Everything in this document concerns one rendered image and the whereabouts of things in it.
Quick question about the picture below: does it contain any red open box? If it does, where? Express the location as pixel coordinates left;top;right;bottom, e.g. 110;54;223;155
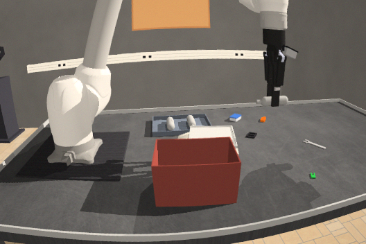
151;137;241;207

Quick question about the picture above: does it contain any white gas cylinder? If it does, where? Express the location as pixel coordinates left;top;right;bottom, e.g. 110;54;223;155
186;115;196;127
166;117;175;130
256;96;288;106

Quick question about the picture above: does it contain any white digital scale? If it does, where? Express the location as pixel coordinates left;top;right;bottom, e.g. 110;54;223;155
178;125;238;153

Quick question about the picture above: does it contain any blue rectangular box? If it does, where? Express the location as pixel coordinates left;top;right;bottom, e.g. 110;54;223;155
229;114;241;122

